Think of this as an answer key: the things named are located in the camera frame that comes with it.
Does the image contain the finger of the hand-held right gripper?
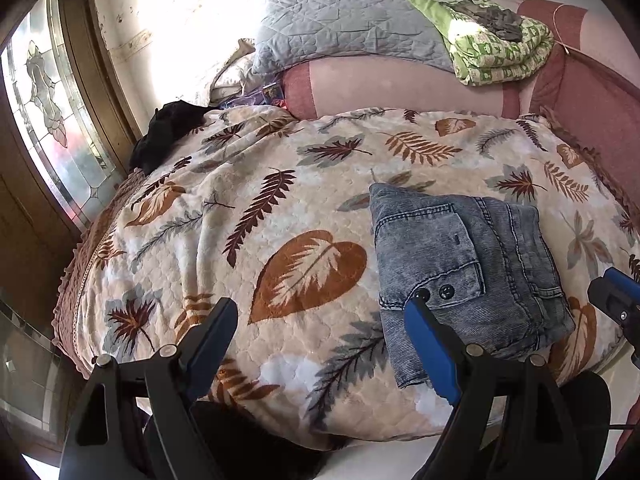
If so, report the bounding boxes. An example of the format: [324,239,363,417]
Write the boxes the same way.
[588,266,640,347]

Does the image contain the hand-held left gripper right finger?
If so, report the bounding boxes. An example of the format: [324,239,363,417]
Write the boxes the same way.
[402,295,598,480]

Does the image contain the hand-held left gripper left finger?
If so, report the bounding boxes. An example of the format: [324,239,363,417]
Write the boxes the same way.
[57,297,239,480]

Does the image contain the blue denim pants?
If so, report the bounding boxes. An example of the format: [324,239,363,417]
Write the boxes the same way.
[368,182,576,390]

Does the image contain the brown frilled bedspread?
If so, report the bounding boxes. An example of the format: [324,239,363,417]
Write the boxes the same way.
[50,167,146,381]

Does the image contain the leaf-print quilted blanket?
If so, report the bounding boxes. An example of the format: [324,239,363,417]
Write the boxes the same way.
[82,106,640,453]

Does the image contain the brown wooden door panel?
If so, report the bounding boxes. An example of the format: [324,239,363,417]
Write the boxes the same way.
[0,90,86,306]

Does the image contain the black cloth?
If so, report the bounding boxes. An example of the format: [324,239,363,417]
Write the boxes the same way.
[129,100,211,173]

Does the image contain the colourful plastic packet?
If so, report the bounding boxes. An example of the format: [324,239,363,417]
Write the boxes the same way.
[245,82,288,108]

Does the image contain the green patterned folded blanket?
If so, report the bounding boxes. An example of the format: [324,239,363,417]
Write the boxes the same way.
[405,0,556,86]

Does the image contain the cream pillow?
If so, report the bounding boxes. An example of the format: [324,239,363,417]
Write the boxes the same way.
[207,37,261,108]

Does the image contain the pink padded headboard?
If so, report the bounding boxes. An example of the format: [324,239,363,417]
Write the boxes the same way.
[280,0,640,201]

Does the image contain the stained-glass window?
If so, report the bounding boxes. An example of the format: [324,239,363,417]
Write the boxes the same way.
[0,0,126,223]

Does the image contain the dark grey crumpled cloth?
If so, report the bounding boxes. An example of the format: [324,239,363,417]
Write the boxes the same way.
[452,0,523,42]

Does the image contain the grey quilted pillow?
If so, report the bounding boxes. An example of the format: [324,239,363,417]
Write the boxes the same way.
[250,0,456,77]

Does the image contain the wooden window frame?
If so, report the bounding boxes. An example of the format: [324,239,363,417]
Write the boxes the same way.
[57,0,146,171]

